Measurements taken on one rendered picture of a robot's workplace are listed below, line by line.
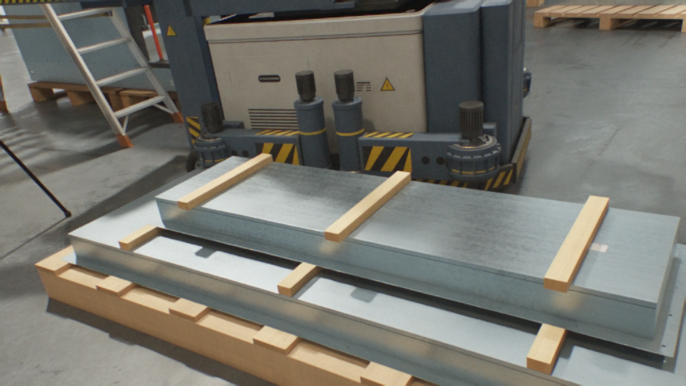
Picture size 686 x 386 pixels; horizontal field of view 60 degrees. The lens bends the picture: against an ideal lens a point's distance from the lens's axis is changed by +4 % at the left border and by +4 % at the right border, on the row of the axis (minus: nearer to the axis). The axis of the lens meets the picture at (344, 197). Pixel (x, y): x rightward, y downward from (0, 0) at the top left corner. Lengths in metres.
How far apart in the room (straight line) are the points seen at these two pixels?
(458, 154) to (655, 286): 1.04
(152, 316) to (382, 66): 1.35
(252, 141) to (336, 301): 1.23
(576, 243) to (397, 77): 1.24
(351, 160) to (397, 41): 0.53
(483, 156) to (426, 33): 0.56
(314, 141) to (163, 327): 1.01
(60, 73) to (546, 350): 5.25
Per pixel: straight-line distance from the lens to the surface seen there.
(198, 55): 3.05
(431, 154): 2.38
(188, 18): 3.03
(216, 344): 1.91
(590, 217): 1.70
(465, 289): 1.58
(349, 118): 2.43
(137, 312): 2.15
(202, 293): 2.00
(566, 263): 1.49
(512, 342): 1.49
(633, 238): 1.68
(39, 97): 6.29
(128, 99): 5.19
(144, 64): 4.63
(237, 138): 2.74
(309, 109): 2.49
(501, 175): 2.61
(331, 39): 2.60
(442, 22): 2.43
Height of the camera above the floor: 1.19
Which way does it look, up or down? 25 degrees down
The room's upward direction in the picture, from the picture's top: 7 degrees counter-clockwise
